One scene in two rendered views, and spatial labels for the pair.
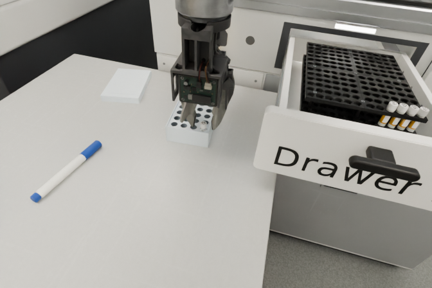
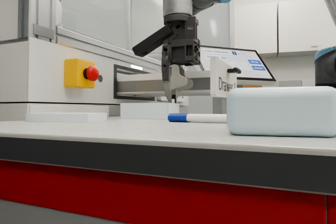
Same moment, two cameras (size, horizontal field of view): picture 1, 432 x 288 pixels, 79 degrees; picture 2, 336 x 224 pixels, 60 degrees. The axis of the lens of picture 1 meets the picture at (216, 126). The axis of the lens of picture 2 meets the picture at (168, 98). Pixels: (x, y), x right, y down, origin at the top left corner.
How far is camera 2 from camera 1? 0.86 m
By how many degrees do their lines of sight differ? 83
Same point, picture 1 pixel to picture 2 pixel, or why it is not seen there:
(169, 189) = not seen: hidden behind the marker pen
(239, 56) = (95, 93)
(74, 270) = not seen: hidden behind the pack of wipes
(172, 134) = (170, 110)
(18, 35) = not seen: outside the picture
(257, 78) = (106, 110)
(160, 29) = (37, 73)
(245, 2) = (96, 49)
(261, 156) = (217, 86)
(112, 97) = (94, 114)
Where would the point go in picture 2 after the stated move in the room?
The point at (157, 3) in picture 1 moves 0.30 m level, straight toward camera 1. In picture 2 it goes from (37, 45) to (168, 46)
